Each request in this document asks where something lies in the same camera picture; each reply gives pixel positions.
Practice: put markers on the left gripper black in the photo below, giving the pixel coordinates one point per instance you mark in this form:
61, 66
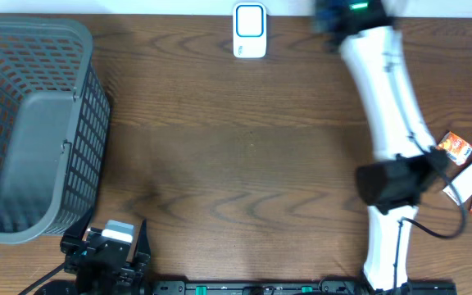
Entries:
105, 249

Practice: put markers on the orange snack packet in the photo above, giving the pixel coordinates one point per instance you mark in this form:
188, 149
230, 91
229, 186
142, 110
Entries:
457, 149

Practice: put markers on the white green carton box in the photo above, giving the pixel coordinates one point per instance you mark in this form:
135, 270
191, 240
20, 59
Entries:
471, 180

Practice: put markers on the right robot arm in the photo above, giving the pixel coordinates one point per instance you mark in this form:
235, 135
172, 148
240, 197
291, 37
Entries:
406, 161

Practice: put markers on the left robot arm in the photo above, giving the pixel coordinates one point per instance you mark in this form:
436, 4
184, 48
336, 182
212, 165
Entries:
60, 282

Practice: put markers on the white barcode scanner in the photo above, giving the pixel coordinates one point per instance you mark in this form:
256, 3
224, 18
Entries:
249, 30

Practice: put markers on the grey plastic mesh basket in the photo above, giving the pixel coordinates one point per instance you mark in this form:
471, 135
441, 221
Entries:
54, 121

